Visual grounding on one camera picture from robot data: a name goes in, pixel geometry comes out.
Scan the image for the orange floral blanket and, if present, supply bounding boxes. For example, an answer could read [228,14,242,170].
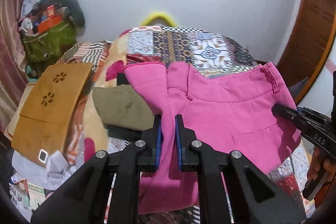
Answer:
[58,31,129,165]

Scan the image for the white crumpled paper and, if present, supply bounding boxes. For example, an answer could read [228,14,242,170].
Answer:
[9,151,83,219]

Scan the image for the olive green pants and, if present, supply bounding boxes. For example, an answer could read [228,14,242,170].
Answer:
[92,85,154,131]

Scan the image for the brown wooden door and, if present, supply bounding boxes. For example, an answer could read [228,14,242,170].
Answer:
[277,0,335,87]

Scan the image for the pink pants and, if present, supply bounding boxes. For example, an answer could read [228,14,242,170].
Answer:
[123,62,301,214]

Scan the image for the person's right hand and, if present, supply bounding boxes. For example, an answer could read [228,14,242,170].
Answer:
[306,146,335,185]

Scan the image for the wooden lap desk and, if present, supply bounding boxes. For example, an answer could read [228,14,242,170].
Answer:
[11,63,93,166]

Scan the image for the yellow curved headboard rail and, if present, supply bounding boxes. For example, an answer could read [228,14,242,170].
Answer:
[140,11,178,27]

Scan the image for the orange box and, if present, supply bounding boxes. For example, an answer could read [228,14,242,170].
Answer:
[38,5,63,33]

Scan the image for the green storage bag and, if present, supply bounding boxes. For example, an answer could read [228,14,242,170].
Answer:
[22,20,76,63]

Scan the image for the grey neck pillow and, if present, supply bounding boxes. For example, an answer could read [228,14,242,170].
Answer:
[40,0,85,28]

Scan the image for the black folded garment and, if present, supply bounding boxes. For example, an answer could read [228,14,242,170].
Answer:
[107,73,142,142]

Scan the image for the patchwork patterned bedspread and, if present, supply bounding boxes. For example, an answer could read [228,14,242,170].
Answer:
[126,26,315,223]

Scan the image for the striped red curtain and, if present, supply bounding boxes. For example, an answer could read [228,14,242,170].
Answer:
[1,0,27,132]

